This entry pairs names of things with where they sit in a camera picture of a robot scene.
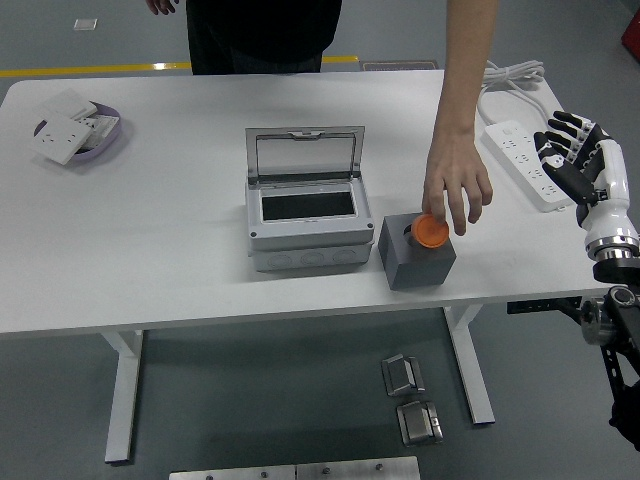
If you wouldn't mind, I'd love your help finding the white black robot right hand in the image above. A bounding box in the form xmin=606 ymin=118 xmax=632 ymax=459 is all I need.
xmin=533 ymin=110 xmax=640 ymax=246

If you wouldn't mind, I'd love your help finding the person's left hand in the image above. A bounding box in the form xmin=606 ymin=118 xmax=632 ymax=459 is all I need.
xmin=422 ymin=130 xmax=494 ymax=236

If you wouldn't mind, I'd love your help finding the orange cylinder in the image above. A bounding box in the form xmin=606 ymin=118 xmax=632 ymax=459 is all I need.
xmin=405 ymin=212 xmax=450 ymax=250

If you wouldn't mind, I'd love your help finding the grey enclosure box clear lid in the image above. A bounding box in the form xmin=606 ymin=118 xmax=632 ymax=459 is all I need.
xmin=244 ymin=124 xmax=376 ymax=274

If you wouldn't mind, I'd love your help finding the grey cube with round hole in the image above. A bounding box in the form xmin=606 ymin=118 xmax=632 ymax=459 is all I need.
xmin=378 ymin=213 xmax=457 ymax=291

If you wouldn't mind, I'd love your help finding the red box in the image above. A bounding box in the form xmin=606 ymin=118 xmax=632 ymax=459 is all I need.
xmin=619 ymin=9 xmax=640 ymax=51

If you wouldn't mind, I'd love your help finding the white power strip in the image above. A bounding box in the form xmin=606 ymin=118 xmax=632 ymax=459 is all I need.
xmin=481 ymin=119 xmax=576 ymax=214

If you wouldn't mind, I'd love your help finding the yellow floor tape line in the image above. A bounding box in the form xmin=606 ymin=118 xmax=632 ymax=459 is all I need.
xmin=0 ymin=54 xmax=361 ymax=79

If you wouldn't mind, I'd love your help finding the black table control panel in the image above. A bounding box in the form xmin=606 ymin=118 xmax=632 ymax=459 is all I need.
xmin=507 ymin=297 xmax=584 ymax=315

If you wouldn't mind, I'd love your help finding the dark brown floor plate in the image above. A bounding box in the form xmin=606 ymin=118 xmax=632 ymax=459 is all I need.
xmin=360 ymin=59 xmax=440 ymax=72

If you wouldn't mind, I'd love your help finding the white socket panel with label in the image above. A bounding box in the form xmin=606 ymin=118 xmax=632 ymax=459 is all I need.
xmin=82 ymin=113 xmax=121 ymax=150

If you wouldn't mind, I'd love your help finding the purple oval tray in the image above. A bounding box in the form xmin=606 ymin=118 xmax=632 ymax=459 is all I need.
xmin=32 ymin=101 xmax=124 ymax=163

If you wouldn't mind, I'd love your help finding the white table leg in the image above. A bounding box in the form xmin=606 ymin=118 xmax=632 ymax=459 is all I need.
xmin=443 ymin=303 xmax=496 ymax=426
xmin=99 ymin=329 xmax=146 ymax=466

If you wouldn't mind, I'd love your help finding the silver metal plate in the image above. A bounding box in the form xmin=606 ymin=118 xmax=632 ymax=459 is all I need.
xmin=168 ymin=464 xmax=297 ymax=480
xmin=294 ymin=455 xmax=421 ymax=480

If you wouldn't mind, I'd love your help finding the white blank switch panel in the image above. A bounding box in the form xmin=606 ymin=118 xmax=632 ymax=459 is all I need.
xmin=33 ymin=88 xmax=99 ymax=121

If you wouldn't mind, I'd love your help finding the white wall socket panel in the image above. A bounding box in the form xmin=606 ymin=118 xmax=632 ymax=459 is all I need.
xmin=28 ymin=113 xmax=94 ymax=165

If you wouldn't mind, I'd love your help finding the silver metal bracket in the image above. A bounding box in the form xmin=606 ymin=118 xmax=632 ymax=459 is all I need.
xmin=380 ymin=352 xmax=427 ymax=399
xmin=395 ymin=399 xmax=445 ymax=447

